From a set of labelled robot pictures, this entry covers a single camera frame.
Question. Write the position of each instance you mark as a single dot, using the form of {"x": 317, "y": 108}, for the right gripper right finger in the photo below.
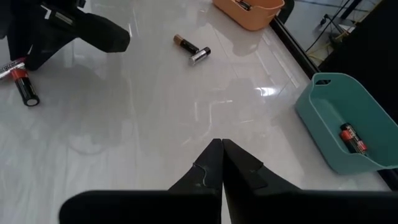
{"x": 245, "y": 174}

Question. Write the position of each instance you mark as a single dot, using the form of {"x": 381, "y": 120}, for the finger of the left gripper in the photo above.
{"x": 46, "y": 49}
{"x": 18, "y": 43}

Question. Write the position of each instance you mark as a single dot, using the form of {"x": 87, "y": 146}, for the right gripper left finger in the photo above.
{"x": 208, "y": 174}

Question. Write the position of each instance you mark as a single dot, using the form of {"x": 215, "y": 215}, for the silver and black AA battery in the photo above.
{"x": 11, "y": 69}
{"x": 199, "y": 56}

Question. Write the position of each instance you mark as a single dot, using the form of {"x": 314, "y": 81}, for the copper and black Duracell battery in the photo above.
{"x": 186, "y": 45}
{"x": 244, "y": 4}

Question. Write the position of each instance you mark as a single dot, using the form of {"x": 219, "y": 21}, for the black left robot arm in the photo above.
{"x": 9, "y": 12}

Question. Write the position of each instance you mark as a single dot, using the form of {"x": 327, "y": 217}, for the teal plastic bin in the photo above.
{"x": 379, "y": 124}

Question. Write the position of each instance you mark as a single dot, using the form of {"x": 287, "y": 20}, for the orange plastic bin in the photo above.
{"x": 248, "y": 20}

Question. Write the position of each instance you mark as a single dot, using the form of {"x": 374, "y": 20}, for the black room divider panel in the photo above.
{"x": 373, "y": 62}

